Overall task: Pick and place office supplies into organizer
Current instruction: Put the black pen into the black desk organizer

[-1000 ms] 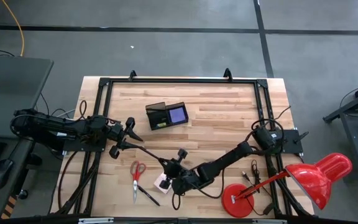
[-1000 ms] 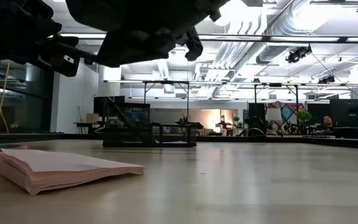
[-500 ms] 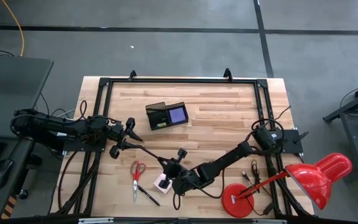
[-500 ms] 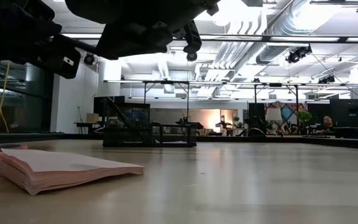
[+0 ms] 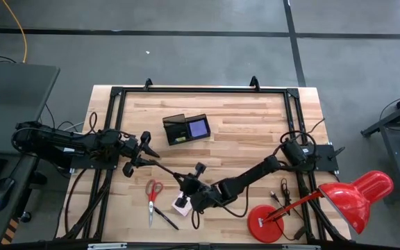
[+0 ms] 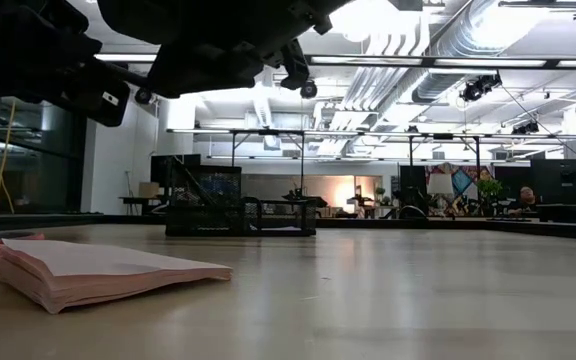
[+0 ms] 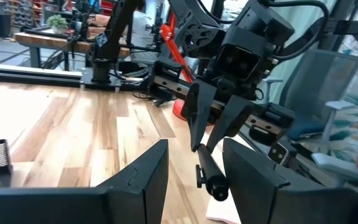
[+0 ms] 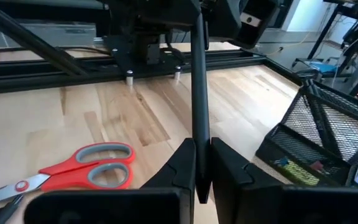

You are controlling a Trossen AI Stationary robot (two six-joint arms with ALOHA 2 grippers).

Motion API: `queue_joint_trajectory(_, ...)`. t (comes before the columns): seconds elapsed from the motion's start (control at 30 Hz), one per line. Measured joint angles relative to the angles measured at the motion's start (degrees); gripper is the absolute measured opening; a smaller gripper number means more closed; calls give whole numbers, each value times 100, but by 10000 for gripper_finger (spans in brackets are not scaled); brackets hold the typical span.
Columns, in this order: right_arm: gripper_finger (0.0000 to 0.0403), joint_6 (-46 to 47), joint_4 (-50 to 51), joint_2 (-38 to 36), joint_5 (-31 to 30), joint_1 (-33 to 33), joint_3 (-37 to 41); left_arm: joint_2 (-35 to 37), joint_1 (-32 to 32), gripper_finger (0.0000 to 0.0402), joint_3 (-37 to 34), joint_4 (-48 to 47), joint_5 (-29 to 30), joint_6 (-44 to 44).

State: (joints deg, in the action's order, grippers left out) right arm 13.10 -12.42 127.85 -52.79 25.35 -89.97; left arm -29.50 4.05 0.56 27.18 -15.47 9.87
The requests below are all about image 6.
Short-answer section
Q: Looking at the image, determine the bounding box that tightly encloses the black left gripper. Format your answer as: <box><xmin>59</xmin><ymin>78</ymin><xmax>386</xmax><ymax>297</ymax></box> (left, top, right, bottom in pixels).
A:
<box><xmin>0</xmin><ymin>0</ymin><xmax>132</xmax><ymax>126</ymax></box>

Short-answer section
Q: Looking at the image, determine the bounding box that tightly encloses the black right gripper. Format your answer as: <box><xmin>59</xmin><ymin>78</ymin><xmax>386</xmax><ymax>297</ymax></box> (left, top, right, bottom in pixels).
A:
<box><xmin>97</xmin><ymin>0</ymin><xmax>354</xmax><ymax>99</ymax></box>

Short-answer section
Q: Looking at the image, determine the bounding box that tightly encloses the black mesh desk organizer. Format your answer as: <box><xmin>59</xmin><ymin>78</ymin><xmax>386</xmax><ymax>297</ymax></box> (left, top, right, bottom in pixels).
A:
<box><xmin>165</xmin><ymin>164</ymin><xmax>318</xmax><ymax>238</ymax></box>

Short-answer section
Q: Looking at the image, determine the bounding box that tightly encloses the pink sticky note pad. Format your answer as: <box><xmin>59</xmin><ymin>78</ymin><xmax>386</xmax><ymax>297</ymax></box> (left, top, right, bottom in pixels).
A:
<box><xmin>0</xmin><ymin>238</ymin><xmax>233</xmax><ymax>315</ymax></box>

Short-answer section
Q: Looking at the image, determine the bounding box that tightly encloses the narrow black monitor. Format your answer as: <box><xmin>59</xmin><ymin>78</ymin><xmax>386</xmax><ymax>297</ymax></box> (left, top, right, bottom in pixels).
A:
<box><xmin>399</xmin><ymin>164</ymin><xmax>428</xmax><ymax>201</ymax></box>

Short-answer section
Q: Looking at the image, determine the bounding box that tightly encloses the black ceiling track spotlight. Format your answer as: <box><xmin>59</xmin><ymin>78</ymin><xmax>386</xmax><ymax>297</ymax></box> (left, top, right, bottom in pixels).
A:
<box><xmin>459</xmin><ymin>72</ymin><xmax>503</xmax><ymax>103</ymax></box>

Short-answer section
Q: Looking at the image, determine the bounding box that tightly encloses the white shade table lamp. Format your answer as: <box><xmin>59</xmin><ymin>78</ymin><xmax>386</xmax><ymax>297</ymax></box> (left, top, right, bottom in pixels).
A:
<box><xmin>426</xmin><ymin>172</ymin><xmax>455</xmax><ymax>214</ymax></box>

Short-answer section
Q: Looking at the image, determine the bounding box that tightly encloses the green potted plant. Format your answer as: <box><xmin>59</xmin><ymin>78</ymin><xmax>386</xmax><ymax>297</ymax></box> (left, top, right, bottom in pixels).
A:
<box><xmin>476</xmin><ymin>177</ymin><xmax>505</xmax><ymax>217</ymax></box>

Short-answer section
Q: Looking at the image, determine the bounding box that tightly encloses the person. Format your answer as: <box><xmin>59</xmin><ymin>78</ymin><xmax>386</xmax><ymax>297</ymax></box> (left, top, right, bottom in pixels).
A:
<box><xmin>510</xmin><ymin>185</ymin><xmax>539</xmax><ymax>216</ymax></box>

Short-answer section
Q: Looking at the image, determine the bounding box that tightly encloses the wide black monitor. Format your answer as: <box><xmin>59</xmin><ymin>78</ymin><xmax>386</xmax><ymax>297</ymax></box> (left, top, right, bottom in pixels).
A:
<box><xmin>530</xmin><ymin>158</ymin><xmax>576</xmax><ymax>206</ymax></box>

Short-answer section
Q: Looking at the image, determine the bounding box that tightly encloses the yellow cable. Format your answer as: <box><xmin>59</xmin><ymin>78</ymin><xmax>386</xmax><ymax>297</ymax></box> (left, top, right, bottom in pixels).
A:
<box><xmin>0</xmin><ymin>99</ymin><xmax>18</xmax><ymax>216</ymax></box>

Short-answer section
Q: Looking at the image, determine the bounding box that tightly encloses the black metal table frame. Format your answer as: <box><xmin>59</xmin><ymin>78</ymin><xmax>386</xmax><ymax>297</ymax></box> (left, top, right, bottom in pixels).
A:
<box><xmin>0</xmin><ymin>212</ymin><xmax>576</xmax><ymax>242</ymax></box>

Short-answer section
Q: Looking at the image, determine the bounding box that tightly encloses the colourful wall hanging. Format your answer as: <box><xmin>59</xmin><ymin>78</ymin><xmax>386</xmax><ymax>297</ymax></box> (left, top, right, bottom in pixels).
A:
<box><xmin>425</xmin><ymin>161</ymin><xmax>494</xmax><ymax>201</ymax></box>

